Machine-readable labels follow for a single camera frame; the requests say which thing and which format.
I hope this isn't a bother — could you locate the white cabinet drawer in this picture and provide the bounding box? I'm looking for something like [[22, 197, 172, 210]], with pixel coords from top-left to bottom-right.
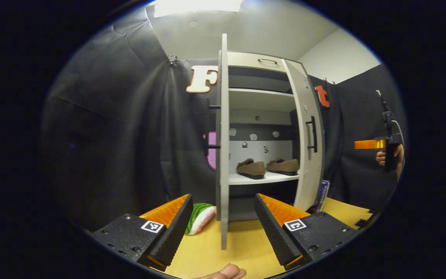
[[228, 52, 307, 74]]

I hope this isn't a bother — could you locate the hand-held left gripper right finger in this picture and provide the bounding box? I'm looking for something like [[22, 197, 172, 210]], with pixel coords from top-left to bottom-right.
[[254, 193, 361, 271]]

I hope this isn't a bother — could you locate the black door handle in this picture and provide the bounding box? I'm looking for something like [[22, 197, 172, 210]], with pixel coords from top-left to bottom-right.
[[306, 115, 318, 153], [206, 99, 221, 150]]

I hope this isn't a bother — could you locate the blue box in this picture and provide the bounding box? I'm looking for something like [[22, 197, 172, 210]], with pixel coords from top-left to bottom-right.
[[316, 180, 330, 213]]

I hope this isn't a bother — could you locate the black backdrop cloth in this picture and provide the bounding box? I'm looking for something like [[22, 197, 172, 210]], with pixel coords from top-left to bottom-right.
[[41, 8, 338, 233], [333, 64, 408, 212]]

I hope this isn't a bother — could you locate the white shoe cabinet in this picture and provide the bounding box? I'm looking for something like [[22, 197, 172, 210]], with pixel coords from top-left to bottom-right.
[[206, 34, 326, 250]]

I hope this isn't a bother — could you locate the watermelon plush toy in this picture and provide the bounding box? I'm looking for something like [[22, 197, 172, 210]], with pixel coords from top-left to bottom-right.
[[185, 203, 216, 236]]

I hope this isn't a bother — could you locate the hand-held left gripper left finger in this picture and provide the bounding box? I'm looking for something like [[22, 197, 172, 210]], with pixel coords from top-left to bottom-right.
[[91, 194, 194, 272]]

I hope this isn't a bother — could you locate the ceiling light panel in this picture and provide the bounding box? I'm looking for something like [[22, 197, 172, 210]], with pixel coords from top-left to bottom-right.
[[153, 0, 243, 18]]

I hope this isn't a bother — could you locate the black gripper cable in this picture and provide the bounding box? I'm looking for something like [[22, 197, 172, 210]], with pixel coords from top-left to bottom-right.
[[391, 119, 405, 148]]

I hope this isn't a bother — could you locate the brown fuzzy shoe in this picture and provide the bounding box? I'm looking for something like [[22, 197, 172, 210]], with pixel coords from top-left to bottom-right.
[[236, 158, 266, 179], [266, 158, 300, 176]]

